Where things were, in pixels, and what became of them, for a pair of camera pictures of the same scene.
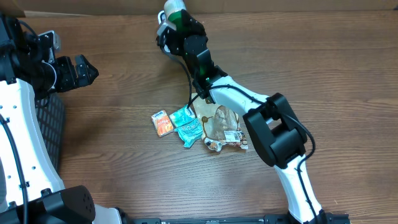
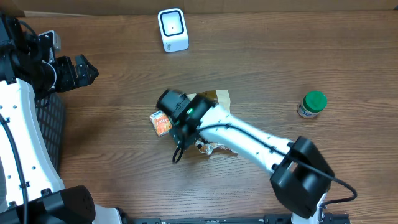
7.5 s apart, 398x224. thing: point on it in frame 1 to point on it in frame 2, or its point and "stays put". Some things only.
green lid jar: x=173 y=9 to x=313 y=103
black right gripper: x=193 y=27 to x=189 y=139
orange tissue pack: x=161 y=123 stays put
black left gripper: x=72 y=79 stays put
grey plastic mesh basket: x=51 y=115 stays put
